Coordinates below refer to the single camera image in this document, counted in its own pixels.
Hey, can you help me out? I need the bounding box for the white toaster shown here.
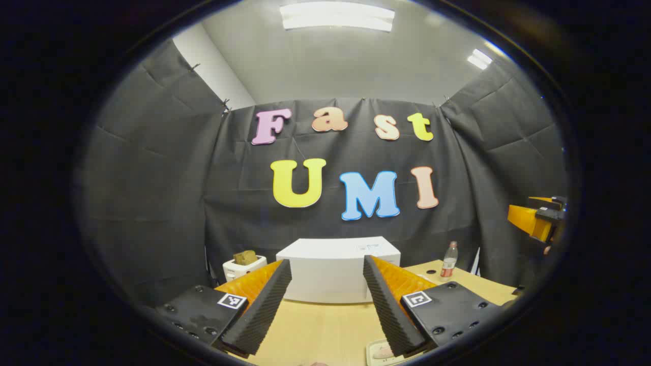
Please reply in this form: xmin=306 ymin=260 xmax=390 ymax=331
xmin=222 ymin=254 xmax=268 ymax=283

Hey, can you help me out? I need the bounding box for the small ceiling light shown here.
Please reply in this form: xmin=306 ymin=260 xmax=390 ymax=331
xmin=467 ymin=49 xmax=493 ymax=70

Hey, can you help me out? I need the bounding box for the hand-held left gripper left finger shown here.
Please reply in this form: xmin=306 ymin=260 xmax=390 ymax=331
xmin=155 ymin=259 xmax=293 ymax=359

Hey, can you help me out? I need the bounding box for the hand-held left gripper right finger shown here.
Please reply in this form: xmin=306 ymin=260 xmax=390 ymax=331
xmin=363 ymin=255 xmax=501 ymax=357

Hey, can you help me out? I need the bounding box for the beige food tray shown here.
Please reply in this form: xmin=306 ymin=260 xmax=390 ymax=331
xmin=366 ymin=339 xmax=407 ymax=366

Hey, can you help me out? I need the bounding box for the white microwave oven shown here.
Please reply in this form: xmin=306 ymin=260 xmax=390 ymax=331
xmin=276 ymin=236 xmax=401 ymax=304

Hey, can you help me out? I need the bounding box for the clear bottle with red label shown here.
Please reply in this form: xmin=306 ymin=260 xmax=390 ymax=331
xmin=440 ymin=241 xmax=458 ymax=283

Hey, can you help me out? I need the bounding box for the long ceiling light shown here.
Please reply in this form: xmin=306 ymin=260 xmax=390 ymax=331
xmin=280 ymin=2 xmax=396 ymax=32

